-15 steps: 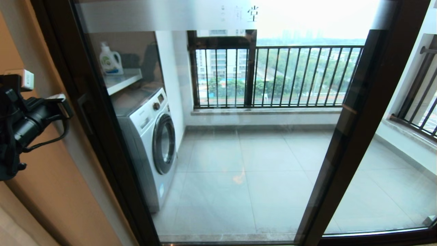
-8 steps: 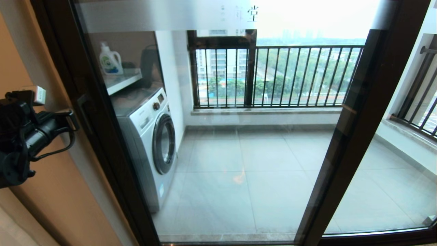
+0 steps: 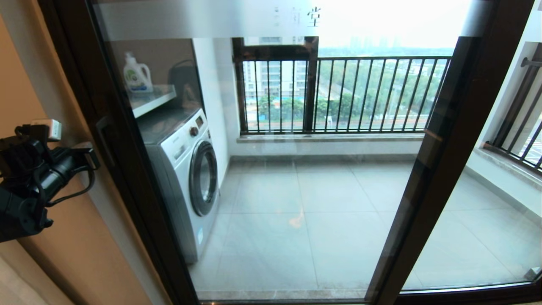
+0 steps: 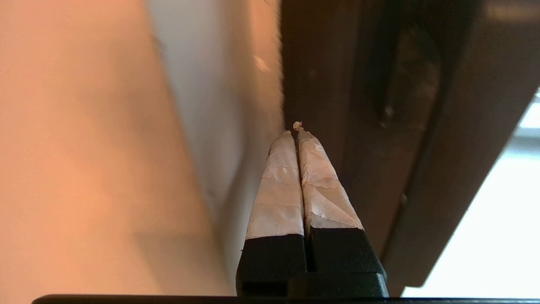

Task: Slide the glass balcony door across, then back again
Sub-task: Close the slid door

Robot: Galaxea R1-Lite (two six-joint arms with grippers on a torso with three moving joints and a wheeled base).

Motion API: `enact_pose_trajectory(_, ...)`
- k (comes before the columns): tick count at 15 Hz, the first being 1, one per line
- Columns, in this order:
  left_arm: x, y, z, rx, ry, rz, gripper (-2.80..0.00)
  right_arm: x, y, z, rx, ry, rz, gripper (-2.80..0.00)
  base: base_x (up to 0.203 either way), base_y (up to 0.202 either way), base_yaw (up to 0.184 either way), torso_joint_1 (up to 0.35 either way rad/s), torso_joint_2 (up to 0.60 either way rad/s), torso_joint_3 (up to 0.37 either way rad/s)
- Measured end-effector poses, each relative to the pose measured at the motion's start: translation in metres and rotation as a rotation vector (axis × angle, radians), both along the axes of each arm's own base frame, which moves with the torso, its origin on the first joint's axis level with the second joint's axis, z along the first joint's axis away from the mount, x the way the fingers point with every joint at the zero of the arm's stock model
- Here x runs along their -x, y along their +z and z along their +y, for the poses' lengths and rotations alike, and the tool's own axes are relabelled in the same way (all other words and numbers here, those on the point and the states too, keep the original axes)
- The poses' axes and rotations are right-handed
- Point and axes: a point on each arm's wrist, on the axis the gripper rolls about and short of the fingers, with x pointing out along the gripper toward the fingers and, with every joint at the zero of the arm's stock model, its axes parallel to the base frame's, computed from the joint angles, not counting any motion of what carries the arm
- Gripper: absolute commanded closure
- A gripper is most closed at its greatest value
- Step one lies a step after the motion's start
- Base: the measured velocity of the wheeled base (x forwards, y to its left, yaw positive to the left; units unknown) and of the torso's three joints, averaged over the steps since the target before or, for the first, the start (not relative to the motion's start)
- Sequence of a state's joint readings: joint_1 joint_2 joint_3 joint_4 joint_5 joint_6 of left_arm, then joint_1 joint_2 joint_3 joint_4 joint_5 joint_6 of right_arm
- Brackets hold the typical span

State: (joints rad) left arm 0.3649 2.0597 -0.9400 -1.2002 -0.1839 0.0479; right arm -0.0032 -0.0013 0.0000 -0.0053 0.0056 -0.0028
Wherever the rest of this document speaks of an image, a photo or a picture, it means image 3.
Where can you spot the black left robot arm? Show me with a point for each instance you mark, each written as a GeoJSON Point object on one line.
{"type": "Point", "coordinates": [17, 212]}

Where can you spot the dark window frame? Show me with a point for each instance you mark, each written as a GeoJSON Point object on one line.
{"type": "Point", "coordinates": [311, 84]}

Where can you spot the white green detergent bottle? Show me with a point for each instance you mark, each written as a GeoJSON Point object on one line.
{"type": "Point", "coordinates": [137, 77]}

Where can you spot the white drum washing machine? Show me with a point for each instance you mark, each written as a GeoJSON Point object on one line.
{"type": "Point", "coordinates": [182, 169]}

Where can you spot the sliding glass door dark frame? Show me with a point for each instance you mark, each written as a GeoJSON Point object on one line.
{"type": "Point", "coordinates": [55, 12]}

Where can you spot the marble sill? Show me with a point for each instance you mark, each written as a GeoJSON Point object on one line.
{"type": "Point", "coordinates": [330, 138]}
{"type": "Point", "coordinates": [512, 167]}

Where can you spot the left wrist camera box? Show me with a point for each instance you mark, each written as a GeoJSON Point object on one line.
{"type": "Point", "coordinates": [48, 129]}

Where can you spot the black balcony railing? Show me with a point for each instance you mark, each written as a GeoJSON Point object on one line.
{"type": "Point", "coordinates": [518, 99]}
{"type": "Point", "coordinates": [381, 59]}

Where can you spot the metal wall rod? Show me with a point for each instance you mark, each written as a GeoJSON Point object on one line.
{"type": "Point", "coordinates": [530, 62]}

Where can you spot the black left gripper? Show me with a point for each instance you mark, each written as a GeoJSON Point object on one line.
{"type": "Point", "coordinates": [63, 173]}

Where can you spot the white wall shelf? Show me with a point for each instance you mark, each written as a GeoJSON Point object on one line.
{"type": "Point", "coordinates": [156, 98]}

